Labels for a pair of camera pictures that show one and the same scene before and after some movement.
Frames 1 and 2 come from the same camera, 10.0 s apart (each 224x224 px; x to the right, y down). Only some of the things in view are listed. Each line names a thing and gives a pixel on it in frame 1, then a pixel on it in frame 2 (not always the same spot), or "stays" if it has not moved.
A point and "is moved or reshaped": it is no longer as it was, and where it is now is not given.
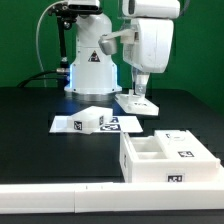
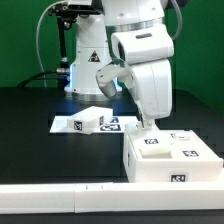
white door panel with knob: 132,103 → 149,144
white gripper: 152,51 → 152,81
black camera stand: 65,15 stays
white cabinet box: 142,159 is moved or reshaped
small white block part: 89,119 stays
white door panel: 182,145 stays
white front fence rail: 56,198 stays
